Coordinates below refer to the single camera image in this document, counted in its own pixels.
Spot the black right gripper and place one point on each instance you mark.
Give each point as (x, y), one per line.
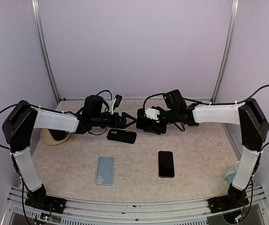
(157, 128)

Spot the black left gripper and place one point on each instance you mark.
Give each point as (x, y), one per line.
(122, 124)

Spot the dark blue phone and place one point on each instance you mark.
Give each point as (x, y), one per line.
(142, 122)

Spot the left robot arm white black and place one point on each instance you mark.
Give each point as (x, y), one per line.
(24, 118)

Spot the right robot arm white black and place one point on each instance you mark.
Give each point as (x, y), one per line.
(247, 114)

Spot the black phone centre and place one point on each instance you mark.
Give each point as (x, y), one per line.
(165, 164)

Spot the light blue phone case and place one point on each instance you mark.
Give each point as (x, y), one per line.
(105, 171)

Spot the black mug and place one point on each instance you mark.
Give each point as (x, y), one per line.
(59, 136)

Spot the beige saucer plate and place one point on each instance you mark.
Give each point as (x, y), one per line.
(47, 139)

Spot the white cup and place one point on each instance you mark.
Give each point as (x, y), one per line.
(236, 167)

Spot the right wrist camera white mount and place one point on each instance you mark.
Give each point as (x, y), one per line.
(152, 113)

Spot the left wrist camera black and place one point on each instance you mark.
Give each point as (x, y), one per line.
(115, 102)

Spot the aluminium front rail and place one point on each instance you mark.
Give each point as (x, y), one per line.
(254, 210)

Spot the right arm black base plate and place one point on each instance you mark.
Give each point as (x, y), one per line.
(223, 203)

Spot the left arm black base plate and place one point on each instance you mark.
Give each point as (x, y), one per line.
(48, 203)

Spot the right aluminium frame post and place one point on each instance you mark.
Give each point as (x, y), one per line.
(227, 49)

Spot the aluminium frame post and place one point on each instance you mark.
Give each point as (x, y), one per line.
(44, 51)
(227, 49)

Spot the left aluminium frame post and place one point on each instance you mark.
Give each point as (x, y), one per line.
(44, 51)

